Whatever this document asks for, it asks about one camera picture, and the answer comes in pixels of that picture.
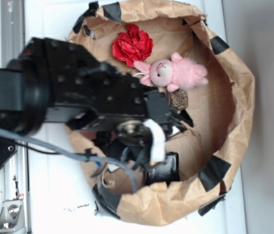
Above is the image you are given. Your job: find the metal corner bracket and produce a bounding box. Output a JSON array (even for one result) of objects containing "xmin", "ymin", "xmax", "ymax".
[{"xmin": 0, "ymin": 200, "xmax": 24, "ymax": 233}]

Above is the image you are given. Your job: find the pink plush bunny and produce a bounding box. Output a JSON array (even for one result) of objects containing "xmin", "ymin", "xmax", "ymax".
[{"xmin": 133, "ymin": 52, "xmax": 209, "ymax": 92}]

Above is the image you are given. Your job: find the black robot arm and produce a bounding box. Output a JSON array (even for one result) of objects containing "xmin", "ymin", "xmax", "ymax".
[{"xmin": 0, "ymin": 38, "xmax": 193, "ymax": 168}]

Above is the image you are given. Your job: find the aluminium rail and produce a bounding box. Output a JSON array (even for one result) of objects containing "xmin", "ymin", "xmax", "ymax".
[{"xmin": 0, "ymin": 0, "xmax": 31, "ymax": 234}]

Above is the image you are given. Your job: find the grey sleeved cable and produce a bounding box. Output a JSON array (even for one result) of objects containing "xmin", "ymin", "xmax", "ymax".
[{"xmin": 0, "ymin": 121, "xmax": 137, "ymax": 195}]

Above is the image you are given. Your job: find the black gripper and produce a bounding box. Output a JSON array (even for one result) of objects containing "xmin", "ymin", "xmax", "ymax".
[{"xmin": 65, "ymin": 63, "xmax": 194, "ymax": 170}]

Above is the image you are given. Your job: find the black box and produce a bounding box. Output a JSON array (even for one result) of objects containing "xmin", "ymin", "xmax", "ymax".
[{"xmin": 145, "ymin": 152, "xmax": 180, "ymax": 185}]

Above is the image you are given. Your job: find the red paper flower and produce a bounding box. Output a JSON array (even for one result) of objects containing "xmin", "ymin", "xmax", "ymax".
[{"xmin": 112, "ymin": 24, "xmax": 154, "ymax": 67}]

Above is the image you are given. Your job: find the brown rock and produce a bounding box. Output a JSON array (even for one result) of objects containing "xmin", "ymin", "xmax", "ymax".
[{"xmin": 167, "ymin": 90, "xmax": 188, "ymax": 111}]

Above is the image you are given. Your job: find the brown paper bag bin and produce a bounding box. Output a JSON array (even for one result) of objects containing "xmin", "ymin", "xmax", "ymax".
[{"xmin": 68, "ymin": 0, "xmax": 255, "ymax": 226}]

